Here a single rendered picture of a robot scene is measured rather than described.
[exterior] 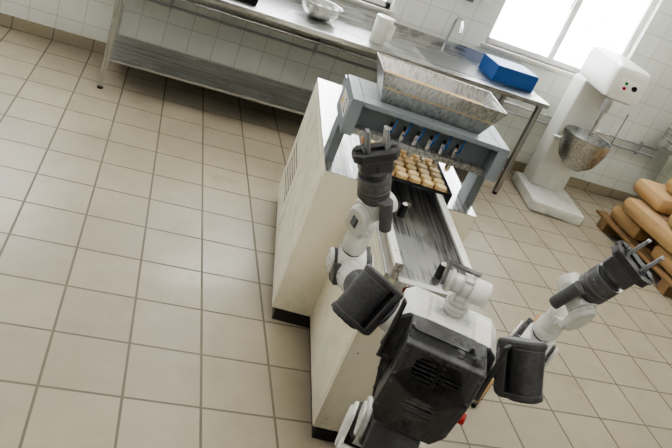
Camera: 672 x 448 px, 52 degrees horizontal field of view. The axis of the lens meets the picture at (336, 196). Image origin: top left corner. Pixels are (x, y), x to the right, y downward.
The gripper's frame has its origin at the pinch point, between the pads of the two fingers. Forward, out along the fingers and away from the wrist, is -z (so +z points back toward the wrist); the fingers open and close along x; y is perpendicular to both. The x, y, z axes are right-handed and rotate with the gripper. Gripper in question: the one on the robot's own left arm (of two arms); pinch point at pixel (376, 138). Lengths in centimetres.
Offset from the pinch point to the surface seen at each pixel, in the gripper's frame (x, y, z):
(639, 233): 307, -213, 294
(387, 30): 112, -323, 141
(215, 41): -13, -386, 166
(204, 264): -47, -123, 155
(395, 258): 17, -24, 69
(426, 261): 33, -33, 83
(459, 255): 46, -32, 83
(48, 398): -108, -30, 116
